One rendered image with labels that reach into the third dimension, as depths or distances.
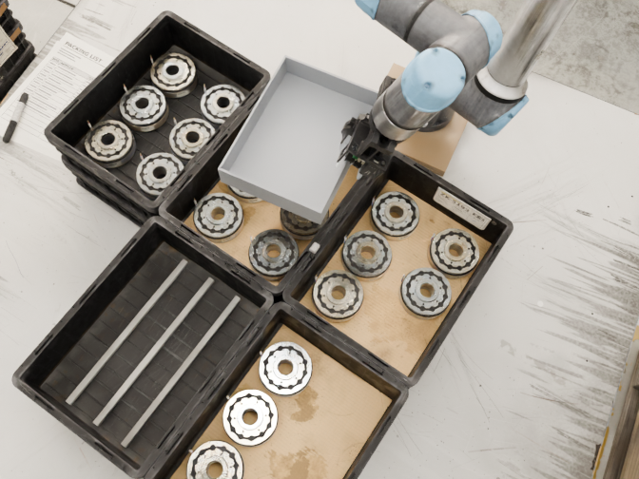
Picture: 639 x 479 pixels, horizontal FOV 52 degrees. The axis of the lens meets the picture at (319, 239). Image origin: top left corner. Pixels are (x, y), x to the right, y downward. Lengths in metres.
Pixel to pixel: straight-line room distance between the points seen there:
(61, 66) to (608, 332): 1.47
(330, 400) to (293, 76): 0.63
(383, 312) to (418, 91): 0.59
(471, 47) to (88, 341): 0.90
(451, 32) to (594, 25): 2.09
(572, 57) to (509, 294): 1.52
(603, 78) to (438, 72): 2.03
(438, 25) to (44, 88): 1.12
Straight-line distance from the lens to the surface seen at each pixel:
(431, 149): 1.64
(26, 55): 2.48
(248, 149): 1.24
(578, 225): 1.69
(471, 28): 0.98
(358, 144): 1.05
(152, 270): 1.39
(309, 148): 1.23
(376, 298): 1.36
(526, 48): 1.39
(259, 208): 1.41
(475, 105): 1.49
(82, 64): 1.83
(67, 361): 1.38
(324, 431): 1.30
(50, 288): 1.58
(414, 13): 0.99
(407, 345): 1.34
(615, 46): 3.01
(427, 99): 0.89
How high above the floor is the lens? 2.12
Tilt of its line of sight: 68 degrees down
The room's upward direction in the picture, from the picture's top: 7 degrees clockwise
